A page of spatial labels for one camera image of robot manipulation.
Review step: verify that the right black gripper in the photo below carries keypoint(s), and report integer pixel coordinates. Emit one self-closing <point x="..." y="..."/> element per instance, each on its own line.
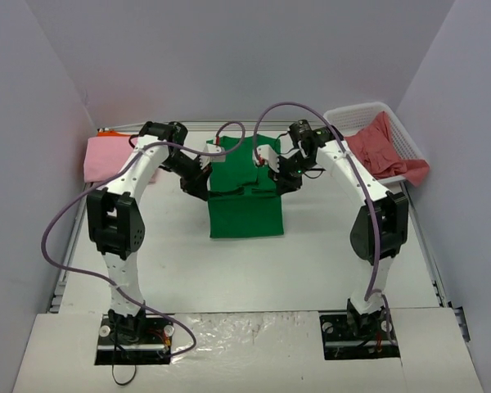
<point x="283" y="180"/>

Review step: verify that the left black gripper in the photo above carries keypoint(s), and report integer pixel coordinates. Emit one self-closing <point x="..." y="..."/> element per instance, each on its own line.
<point x="199" y="185"/>

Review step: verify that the green t shirt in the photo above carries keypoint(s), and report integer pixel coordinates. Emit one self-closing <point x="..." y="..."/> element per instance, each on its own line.
<point x="243" y="202"/>

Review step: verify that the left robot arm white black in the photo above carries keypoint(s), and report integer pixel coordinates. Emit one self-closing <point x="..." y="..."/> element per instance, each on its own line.
<point x="116" y="226"/>

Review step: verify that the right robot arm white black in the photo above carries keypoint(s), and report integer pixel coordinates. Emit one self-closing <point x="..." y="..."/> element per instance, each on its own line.
<point x="381" y="225"/>

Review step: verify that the white plastic basket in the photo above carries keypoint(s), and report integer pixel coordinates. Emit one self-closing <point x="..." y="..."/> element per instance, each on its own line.
<point x="351" y="119"/>

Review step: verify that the red t shirt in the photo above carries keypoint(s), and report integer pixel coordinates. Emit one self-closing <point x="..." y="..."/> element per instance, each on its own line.
<point x="373" y="147"/>

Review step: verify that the folded pink t shirt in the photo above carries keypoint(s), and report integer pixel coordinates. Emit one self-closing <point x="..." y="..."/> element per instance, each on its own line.
<point x="105" y="156"/>

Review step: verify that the folded orange t shirt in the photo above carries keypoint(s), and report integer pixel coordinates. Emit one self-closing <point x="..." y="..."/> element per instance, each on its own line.
<point x="113" y="133"/>

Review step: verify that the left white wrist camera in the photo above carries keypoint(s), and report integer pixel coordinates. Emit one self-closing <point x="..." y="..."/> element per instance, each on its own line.
<point x="210" y="154"/>

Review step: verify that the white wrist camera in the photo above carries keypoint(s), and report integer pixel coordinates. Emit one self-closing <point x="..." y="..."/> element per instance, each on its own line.
<point x="265" y="155"/>
<point x="210" y="154"/>

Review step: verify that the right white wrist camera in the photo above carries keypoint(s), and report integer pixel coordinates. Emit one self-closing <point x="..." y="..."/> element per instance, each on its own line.
<point x="265" y="155"/>

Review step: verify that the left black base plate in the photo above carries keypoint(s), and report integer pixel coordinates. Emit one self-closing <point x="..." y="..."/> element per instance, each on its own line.
<point x="151" y="347"/>

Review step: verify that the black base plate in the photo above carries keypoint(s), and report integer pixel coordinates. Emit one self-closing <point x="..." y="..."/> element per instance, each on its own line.
<point x="341" y="342"/>
<point x="151" y="347"/>

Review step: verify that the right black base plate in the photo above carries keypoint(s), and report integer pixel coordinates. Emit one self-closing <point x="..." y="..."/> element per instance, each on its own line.
<point x="341" y="342"/>

